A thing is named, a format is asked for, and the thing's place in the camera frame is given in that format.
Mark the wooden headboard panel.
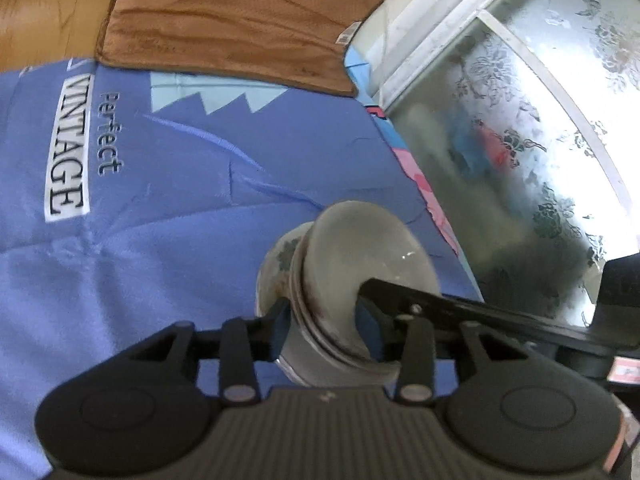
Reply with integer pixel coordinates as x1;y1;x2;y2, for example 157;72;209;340
1;0;111;70

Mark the blue patterned tablecloth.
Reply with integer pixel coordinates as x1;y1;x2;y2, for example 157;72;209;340
1;51;480;479

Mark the floral saucer plate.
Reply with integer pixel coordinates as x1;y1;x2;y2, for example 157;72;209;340
255;222;312;316

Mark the large floral bowl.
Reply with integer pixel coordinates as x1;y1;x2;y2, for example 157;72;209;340
295;200;440;379

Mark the brown cushion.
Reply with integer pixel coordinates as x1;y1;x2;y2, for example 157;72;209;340
96;0;383;96

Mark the frosted floral glass window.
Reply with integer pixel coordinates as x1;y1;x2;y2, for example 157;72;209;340
356;0;639;326

